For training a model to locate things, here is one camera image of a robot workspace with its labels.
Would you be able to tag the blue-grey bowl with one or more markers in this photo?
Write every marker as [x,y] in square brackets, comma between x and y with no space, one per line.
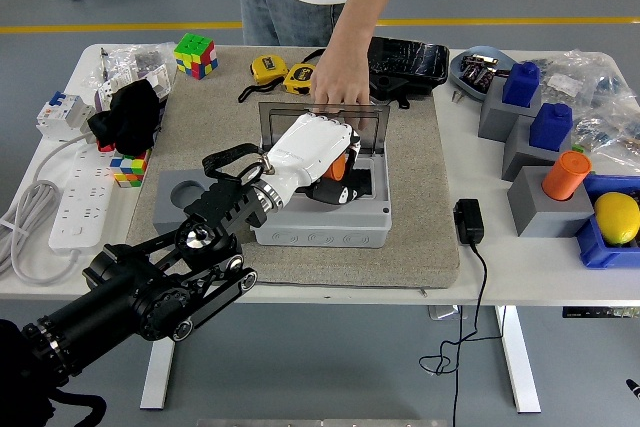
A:
[462,83]

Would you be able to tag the blue bottle-shaped block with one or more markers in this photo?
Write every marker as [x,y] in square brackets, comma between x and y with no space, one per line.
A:
[521,84]
[551,127]

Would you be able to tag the blue plastic bin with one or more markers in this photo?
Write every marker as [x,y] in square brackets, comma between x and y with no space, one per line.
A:
[592,247]

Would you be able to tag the black cloth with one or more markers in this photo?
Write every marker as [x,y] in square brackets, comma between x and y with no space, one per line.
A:
[127,117]

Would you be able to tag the grey block holder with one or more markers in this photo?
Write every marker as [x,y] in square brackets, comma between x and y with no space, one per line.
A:
[495,117]
[165,207]
[545,217]
[520,157]

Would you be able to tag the small metal screws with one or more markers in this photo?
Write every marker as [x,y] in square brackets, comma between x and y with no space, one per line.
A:
[457,95]

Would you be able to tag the white circuit breaker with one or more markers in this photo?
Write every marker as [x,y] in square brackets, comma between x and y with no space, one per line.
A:
[62,114]

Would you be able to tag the white table leg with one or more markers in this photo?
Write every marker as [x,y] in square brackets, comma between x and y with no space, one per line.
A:
[157,372]
[517,362]

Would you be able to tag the colourful puzzle cube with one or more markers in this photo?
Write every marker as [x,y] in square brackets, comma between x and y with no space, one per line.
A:
[195,54]
[127,169]

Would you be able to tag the grey electrical box clear lid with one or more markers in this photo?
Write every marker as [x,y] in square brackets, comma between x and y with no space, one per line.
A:
[320,232]

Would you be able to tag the yellow tape measure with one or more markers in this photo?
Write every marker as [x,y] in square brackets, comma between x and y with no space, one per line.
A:
[299,78]
[269,68]

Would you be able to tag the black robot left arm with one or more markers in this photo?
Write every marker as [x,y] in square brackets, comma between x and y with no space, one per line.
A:
[150,287]

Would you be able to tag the dark small parts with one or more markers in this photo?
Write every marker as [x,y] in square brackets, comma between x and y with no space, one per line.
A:
[477,72]

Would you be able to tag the small green piece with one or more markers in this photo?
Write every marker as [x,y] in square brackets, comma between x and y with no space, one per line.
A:
[578,148]

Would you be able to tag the black table control panel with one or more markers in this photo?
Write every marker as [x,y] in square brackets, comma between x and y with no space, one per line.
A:
[600,312]

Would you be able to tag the person's left hand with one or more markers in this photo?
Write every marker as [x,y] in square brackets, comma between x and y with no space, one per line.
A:
[342,79]

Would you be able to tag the black power adapter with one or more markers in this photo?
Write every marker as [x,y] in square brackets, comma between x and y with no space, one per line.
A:
[469,221]

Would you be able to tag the silver bracket under table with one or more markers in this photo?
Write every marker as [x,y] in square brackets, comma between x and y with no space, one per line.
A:
[445,312]

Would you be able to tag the yellow lemon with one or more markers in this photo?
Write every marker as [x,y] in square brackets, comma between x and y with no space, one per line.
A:
[617,219]

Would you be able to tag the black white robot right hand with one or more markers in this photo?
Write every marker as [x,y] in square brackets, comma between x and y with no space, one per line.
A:
[634,389]

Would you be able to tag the grey-brown mat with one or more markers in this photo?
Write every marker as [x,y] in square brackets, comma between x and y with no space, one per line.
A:
[350,267]

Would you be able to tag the orange cylinder battery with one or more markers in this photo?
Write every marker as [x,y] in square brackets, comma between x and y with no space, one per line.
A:
[336,168]
[565,177]

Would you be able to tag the black plastic tray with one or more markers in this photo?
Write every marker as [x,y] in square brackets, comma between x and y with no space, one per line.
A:
[420,62]

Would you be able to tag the clear bags of components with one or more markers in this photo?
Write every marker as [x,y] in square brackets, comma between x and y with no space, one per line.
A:
[600,97]

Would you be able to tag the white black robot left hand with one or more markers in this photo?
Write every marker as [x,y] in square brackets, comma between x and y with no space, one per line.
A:
[310,152]

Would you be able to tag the clear bag with white parts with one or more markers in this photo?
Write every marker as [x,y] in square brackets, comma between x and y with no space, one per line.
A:
[125,59]

